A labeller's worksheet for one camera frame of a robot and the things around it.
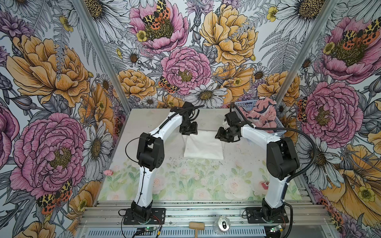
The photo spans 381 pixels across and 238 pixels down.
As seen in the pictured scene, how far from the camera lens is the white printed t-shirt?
955mm

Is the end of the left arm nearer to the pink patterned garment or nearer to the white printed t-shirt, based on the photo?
the white printed t-shirt

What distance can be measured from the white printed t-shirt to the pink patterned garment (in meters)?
0.31

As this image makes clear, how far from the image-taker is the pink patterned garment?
1073mm
